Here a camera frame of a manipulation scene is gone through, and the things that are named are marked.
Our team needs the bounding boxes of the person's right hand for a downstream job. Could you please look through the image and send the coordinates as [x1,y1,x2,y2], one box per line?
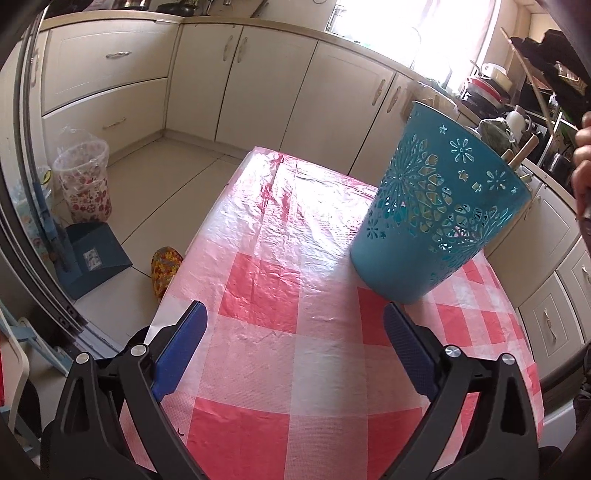
[571,111,591,217]

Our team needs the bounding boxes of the yellow floral slipper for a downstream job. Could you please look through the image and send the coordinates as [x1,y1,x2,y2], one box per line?
[151,247,184,302]

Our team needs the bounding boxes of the red checkered plastic tablecloth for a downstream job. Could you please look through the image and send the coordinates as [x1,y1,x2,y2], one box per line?
[120,147,546,480]

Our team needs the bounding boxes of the kitchen window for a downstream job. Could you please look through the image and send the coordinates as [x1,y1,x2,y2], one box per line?
[328,0,504,88]

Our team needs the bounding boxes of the floral trash bin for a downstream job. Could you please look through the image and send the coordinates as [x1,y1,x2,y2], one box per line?
[52,141,113,224]

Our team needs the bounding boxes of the green plastic bag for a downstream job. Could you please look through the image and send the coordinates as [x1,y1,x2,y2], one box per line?
[478,117,513,153]

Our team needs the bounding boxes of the blue perforated plastic basket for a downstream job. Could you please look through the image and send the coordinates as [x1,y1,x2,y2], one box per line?
[349,102,532,305]

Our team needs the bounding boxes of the curved steel sink faucet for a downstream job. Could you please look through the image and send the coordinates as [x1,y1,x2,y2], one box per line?
[409,25,424,70]

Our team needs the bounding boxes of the cream and blue shoe rack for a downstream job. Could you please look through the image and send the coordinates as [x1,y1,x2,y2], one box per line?
[0,314,56,462]

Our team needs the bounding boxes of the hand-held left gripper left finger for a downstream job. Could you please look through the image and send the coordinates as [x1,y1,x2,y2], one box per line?
[58,300,208,480]

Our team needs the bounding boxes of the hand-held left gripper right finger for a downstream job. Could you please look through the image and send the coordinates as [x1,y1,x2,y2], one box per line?
[382,301,542,480]

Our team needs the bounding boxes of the blue dustpan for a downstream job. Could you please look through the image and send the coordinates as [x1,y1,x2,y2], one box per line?
[34,185,134,300]

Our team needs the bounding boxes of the sliding door frame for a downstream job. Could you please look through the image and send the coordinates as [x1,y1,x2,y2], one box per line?
[0,14,121,356]

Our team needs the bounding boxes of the white thermos bottle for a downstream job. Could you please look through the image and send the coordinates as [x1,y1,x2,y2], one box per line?
[505,105,529,139]

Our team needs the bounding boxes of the cream base cabinets with doors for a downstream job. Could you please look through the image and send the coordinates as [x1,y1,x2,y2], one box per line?
[28,13,444,178]

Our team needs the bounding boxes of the stack of dishes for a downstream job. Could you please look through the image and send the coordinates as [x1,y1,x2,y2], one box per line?
[462,62,513,116]

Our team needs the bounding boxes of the black wok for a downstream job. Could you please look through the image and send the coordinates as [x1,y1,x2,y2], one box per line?
[157,0,199,14]

